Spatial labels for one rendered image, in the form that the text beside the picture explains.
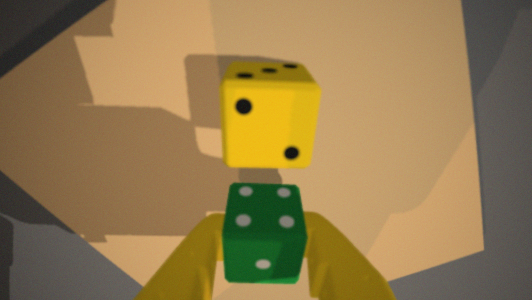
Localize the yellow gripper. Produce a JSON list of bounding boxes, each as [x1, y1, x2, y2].
[[134, 211, 396, 300]]

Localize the tan mat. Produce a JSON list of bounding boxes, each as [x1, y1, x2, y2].
[[0, 0, 484, 287]]

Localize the yellow die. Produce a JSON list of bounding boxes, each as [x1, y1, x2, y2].
[[219, 61, 321, 168]]

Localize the green die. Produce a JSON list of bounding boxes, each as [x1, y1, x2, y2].
[[222, 183, 308, 284]]

